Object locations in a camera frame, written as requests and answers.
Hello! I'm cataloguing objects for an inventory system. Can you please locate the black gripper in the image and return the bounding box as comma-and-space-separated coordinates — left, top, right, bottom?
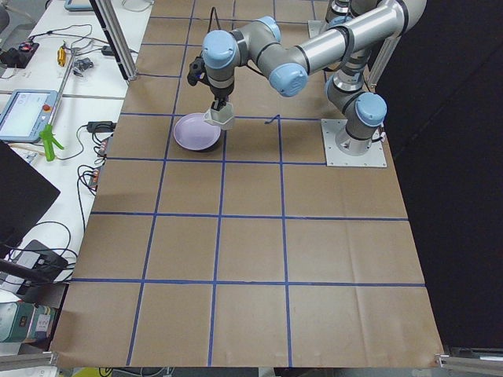
211, 86, 232, 112

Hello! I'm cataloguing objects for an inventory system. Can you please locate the white faceted mug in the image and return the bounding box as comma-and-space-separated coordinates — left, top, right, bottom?
204, 102, 235, 130

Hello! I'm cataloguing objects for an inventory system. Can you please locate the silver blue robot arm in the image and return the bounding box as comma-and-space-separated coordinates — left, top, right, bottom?
198, 1, 426, 130

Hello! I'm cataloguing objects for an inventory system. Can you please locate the lilac plate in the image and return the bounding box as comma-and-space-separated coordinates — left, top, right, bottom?
173, 113, 221, 152

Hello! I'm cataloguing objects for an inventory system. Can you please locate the black power adapter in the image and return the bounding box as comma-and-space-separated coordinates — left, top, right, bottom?
86, 121, 116, 134

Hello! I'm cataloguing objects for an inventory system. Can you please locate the brown paper table cover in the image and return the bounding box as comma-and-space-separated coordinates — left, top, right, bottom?
51, 1, 442, 368

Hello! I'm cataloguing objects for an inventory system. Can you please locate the yellow utility knife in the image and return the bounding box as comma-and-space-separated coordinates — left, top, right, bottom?
57, 45, 67, 67

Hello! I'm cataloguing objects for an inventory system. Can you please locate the blue teach pendant tablet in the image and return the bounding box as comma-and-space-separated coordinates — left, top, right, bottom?
1, 90, 57, 143

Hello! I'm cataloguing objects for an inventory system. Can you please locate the black electronic device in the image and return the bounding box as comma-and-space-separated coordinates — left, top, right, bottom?
1, 40, 39, 69

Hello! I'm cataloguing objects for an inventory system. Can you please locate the black monitor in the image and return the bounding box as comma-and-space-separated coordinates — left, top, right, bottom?
1, 143, 60, 254

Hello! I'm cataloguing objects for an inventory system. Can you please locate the teal box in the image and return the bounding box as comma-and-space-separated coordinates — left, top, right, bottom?
1, 301, 57, 343

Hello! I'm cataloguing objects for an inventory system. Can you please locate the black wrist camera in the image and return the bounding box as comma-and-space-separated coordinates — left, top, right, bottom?
187, 57, 208, 86

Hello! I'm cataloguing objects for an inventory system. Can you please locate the aluminium frame post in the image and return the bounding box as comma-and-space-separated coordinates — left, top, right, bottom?
90, 0, 138, 82

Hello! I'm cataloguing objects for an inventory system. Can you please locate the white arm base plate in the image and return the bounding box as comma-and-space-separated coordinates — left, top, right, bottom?
321, 119, 387, 168

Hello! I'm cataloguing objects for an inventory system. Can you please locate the green handled reacher tool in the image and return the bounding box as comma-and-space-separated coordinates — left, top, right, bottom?
39, 48, 76, 162

